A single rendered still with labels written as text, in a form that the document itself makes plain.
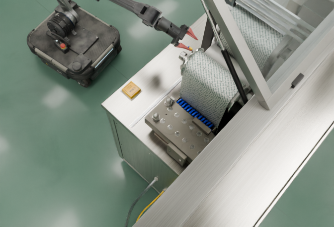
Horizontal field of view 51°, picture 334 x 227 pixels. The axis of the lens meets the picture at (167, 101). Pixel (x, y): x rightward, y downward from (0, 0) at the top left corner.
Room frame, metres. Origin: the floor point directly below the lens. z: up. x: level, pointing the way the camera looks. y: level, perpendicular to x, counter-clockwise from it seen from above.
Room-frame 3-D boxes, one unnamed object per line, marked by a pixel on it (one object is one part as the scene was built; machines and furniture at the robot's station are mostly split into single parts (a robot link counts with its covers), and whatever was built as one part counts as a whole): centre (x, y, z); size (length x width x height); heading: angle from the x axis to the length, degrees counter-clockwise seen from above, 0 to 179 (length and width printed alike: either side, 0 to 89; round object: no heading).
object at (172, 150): (0.49, -0.06, 0.96); 0.10 x 0.03 x 0.11; 52
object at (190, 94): (0.69, -0.15, 1.11); 0.23 x 0.01 x 0.18; 52
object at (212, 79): (0.84, -0.27, 1.16); 0.39 x 0.23 x 0.51; 142
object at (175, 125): (0.57, -0.11, 1.00); 0.40 x 0.16 x 0.06; 52
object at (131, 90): (0.83, 0.19, 0.91); 0.07 x 0.07 x 0.02; 52
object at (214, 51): (0.83, -0.26, 1.17); 0.26 x 0.12 x 0.12; 52
